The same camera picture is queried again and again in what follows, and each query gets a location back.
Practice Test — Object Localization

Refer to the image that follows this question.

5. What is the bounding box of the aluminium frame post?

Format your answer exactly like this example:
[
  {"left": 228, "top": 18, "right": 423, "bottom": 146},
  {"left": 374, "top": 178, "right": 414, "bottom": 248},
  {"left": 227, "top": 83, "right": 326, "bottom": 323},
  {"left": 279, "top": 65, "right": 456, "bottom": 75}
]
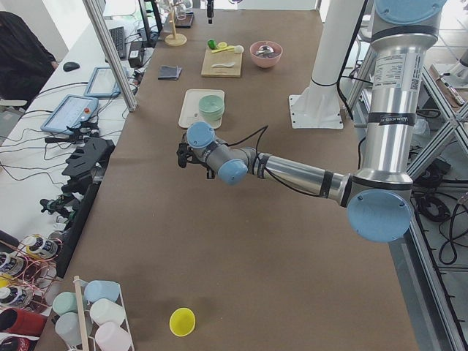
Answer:
[{"left": 83, "top": 0, "right": 137, "bottom": 113}]

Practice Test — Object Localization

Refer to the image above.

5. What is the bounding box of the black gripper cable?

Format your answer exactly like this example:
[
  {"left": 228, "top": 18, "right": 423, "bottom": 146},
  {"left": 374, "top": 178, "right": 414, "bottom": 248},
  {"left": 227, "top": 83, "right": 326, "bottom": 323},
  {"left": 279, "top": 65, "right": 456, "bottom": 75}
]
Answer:
[{"left": 226, "top": 125, "right": 271, "bottom": 162}]

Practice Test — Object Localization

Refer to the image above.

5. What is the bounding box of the green bowl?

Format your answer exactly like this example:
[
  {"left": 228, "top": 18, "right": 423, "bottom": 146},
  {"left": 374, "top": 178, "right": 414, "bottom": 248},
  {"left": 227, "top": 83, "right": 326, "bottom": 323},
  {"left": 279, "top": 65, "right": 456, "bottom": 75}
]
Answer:
[{"left": 198, "top": 95, "right": 224, "bottom": 121}]

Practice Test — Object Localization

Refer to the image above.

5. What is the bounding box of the white ceramic spoon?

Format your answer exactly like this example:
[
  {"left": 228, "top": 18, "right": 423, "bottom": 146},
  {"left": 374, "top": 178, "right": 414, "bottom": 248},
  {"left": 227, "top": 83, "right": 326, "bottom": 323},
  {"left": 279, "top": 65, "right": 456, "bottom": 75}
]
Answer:
[{"left": 211, "top": 61, "right": 235, "bottom": 68}]

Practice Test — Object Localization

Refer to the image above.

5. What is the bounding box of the grey folded cloth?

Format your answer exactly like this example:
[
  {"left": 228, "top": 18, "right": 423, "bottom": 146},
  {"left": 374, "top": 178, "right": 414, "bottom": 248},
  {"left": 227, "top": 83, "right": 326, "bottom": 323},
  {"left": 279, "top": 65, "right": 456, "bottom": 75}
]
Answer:
[{"left": 158, "top": 65, "right": 182, "bottom": 80}]

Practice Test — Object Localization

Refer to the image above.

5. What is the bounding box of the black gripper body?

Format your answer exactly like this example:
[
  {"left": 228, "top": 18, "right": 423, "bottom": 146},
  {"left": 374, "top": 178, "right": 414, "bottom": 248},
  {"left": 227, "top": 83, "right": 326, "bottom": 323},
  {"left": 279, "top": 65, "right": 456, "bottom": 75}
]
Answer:
[
  {"left": 176, "top": 133, "right": 214, "bottom": 179},
  {"left": 206, "top": 0, "right": 214, "bottom": 18}
]

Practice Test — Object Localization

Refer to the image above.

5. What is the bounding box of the pink cup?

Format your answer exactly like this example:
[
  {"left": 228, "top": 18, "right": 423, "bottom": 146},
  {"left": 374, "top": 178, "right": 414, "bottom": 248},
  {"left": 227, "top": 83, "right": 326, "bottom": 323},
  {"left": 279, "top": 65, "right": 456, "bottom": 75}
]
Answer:
[{"left": 95, "top": 322, "right": 131, "bottom": 351}]

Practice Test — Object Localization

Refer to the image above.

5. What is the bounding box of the white cup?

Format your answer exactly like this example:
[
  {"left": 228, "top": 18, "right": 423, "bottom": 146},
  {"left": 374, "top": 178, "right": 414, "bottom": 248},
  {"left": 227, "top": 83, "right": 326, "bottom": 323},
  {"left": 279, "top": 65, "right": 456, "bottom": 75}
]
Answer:
[{"left": 89, "top": 298, "right": 126, "bottom": 325}]

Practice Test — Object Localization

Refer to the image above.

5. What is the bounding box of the black slotted stand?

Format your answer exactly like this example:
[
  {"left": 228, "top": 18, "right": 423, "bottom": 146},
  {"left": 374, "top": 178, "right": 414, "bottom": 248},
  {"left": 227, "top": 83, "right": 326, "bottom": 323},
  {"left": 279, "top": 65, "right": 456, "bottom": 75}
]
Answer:
[{"left": 61, "top": 137, "right": 115, "bottom": 195}]

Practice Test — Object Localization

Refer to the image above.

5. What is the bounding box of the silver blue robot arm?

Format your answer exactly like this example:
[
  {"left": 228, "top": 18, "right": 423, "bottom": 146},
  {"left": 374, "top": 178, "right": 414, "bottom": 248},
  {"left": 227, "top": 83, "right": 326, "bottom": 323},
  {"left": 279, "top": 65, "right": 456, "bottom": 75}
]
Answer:
[{"left": 177, "top": 1, "right": 444, "bottom": 242}]

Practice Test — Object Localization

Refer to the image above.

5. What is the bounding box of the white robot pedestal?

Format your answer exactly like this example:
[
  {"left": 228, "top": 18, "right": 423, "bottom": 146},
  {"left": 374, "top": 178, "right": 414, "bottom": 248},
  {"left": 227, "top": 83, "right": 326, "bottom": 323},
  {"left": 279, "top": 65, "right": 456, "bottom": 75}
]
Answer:
[{"left": 289, "top": 0, "right": 367, "bottom": 129}]

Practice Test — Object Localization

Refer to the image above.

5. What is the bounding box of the cream plastic tray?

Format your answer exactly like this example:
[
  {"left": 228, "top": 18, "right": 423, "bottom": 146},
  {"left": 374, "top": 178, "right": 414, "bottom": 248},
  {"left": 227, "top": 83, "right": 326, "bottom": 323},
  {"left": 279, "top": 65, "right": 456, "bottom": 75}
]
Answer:
[{"left": 178, "top": 88, "right": 225, "bottom": 129}]

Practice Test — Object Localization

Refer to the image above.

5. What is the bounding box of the red can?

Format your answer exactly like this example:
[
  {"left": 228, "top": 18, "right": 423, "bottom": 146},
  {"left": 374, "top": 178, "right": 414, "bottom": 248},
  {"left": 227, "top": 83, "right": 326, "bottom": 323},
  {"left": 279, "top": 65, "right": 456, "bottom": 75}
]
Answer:
[{"left": 0, "top": 309, "right": 47, "bottom": 337}]

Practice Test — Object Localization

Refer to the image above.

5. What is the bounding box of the white wire cup rack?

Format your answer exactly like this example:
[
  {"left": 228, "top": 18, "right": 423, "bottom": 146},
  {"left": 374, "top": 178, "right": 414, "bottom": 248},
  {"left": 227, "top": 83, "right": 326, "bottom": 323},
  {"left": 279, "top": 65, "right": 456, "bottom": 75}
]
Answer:
[{"left": 73, "top": 276, "right": 135, "bottom": 350}]

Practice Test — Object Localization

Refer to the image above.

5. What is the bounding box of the black computer mouse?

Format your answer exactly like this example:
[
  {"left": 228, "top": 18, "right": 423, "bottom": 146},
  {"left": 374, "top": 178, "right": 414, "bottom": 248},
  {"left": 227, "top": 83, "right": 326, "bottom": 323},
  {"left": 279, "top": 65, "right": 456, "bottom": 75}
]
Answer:
[{"left": 63, "top": 61, "right": 80, "bottom": 72}]

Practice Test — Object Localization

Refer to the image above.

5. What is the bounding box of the grey cup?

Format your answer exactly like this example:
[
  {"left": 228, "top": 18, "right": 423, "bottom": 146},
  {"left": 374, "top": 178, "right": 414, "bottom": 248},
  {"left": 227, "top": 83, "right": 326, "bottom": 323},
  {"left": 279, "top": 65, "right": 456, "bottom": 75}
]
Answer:
[{"left": 55, "top": 312, "right": 82, "bottom": 347}]

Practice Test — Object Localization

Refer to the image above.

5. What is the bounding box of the person in black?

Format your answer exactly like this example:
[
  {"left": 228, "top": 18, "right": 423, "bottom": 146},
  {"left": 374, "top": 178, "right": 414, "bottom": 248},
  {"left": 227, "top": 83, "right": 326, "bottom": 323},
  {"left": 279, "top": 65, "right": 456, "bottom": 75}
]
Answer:
[{"left": 1, "top": 11, "right": 59, "bottom": 108}]

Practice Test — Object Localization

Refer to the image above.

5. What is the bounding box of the yellow cup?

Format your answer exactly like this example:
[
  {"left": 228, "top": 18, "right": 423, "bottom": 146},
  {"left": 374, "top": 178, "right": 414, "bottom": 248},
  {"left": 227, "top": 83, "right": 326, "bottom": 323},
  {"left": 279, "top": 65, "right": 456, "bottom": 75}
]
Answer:
[{"left": 169, "top": 307, "right": 196, "bottom": 337}]

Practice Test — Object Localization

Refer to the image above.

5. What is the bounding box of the mint green cup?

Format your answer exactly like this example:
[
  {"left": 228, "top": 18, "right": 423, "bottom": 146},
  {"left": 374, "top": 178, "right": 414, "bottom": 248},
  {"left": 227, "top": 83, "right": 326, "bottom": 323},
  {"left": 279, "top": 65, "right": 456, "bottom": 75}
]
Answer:
[{"left": 52, "top": 292, "right": 78, "bottom": 316}]

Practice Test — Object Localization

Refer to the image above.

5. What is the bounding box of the black keyboard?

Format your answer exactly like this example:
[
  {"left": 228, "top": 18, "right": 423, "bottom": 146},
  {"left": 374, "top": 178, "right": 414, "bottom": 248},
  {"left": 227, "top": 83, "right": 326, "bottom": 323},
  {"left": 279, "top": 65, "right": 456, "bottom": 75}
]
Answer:
[{"left": 109, "top": 26, "right": 127, "bottom": 60}]

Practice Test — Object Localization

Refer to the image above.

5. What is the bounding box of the yellow toy fruit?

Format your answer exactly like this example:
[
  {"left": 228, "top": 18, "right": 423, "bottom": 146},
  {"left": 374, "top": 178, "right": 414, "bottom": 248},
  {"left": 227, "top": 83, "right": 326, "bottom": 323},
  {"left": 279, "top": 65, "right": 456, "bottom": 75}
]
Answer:
[{"left": 211, "top": 42, "right": 235, "bottom": 53}]

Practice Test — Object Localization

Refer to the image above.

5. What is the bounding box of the wooden cutting board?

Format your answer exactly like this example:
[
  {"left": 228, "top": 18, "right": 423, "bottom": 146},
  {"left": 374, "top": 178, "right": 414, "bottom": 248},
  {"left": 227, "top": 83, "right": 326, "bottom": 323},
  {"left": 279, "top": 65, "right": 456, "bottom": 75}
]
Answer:
[{"left": 201, "top": 49, "right": 243, "bottom": 78}]

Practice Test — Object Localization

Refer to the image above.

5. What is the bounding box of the metal spoon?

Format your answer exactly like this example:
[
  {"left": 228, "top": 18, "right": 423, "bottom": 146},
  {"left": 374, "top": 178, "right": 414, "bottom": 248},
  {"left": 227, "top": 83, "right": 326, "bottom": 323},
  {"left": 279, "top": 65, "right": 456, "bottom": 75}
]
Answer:
[{"left": 254, "top": 45, "right": 275, "bottom": 58}]

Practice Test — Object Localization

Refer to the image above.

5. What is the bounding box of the wooden mug tree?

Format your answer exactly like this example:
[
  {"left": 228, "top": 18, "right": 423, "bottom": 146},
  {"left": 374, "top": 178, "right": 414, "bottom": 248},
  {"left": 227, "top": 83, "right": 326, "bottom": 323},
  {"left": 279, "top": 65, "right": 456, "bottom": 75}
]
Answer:
[{"left": 156, "top": 1, "right": 187, "bottom": 47}]

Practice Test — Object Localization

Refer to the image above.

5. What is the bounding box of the green lime toy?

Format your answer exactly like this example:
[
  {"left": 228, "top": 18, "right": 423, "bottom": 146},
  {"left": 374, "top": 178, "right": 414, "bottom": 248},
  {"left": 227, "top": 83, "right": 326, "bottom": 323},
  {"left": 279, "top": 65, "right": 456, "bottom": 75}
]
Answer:
[{"left": 207, "top": 39, "right": 217, "bottom": 50}]

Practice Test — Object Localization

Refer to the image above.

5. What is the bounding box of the light blue cup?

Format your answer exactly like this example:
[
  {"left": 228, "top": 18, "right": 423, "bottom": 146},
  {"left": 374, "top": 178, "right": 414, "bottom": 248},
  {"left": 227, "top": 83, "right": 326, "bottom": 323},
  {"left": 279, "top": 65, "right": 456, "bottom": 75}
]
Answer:
[{"left": 84, "top": 280, "right": 120, "bottom": 303}]

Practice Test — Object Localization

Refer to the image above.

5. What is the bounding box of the upper blue teach pendant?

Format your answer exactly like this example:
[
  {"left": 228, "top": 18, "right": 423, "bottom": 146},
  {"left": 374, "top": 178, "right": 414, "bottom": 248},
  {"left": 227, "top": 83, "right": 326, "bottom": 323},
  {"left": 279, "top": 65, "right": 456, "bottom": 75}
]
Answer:
[{"left": 40, "top": 94, "right": 99, "bottom": 135}]

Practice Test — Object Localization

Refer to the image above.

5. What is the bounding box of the large pink speckled bowl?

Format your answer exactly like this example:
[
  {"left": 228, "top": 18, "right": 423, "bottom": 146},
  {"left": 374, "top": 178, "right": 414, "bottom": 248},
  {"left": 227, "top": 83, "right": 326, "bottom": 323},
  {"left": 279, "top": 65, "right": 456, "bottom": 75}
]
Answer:
[{"left": 249, "top": 40, "right": 283, "bottom": 69}]

